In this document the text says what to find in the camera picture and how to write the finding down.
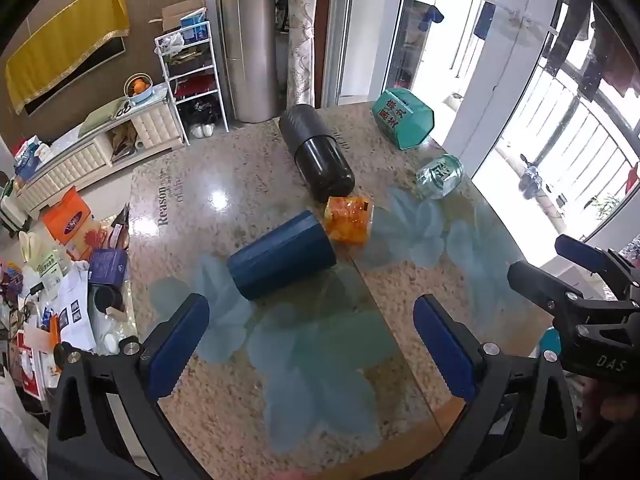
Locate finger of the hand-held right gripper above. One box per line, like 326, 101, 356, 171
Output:
555, 234, 640, 302
507, 260, 602, 320

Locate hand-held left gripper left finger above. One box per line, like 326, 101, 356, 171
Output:
47, 292, 211, 480

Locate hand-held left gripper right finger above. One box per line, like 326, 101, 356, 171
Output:
412, 294, 582, 480

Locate dark blue ribbed cup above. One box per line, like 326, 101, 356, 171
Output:
227, 210, 337, 302

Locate person's right hand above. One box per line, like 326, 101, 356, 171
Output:
582, 377, 640, 425

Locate potted plant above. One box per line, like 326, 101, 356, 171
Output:
591, 194, 620, 222

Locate black jar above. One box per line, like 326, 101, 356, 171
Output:
93, 284, 124, 314

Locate purple box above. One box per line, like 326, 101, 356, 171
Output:
88, 248, 129, 287

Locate pile of white papers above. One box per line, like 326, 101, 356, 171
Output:
47, 260, 98, 353

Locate balcony railing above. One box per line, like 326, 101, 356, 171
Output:
492, 60, 640, 231

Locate clear glass jar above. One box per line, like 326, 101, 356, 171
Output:
415, 153, 466, 200

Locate orange patterned jar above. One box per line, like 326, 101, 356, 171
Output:
323, 195, 375, 246

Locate orange tissue box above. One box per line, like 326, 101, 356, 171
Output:
41, 186, 94, 247

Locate dark hanging clothes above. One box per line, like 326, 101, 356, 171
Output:
472, 0, 640, 106

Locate green hexagonal box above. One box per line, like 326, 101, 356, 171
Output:
370, 88, 435, 151

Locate white quilted cabinet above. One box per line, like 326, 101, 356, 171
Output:
14, 84, 187, 213

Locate black cylindrical flask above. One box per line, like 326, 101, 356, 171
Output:
278, 104, 356, 204

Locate white metal shelf rack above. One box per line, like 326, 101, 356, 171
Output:
153, 7, 230, 147

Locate fruit bowl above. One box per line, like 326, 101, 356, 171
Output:
124, 73, 154, 102

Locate blue hanging garment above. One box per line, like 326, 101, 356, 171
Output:
419, 4, 445, 32

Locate glass sliding door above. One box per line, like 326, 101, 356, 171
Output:
320, 0, 481, 111

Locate black television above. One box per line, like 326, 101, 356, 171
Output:
25, 37, 126, 117

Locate white plastic bag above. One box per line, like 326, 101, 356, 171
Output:
159, 31, 186, 57

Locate silver column air conditioner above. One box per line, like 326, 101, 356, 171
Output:
215, 0, 279, 124

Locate yellow cloth cover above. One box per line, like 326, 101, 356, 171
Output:
5, 0, 131, 116

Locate cardboard box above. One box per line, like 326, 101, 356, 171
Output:
148, 0, 207, 32

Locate patterned beige curtain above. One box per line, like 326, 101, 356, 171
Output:
287, 0, 321, 109

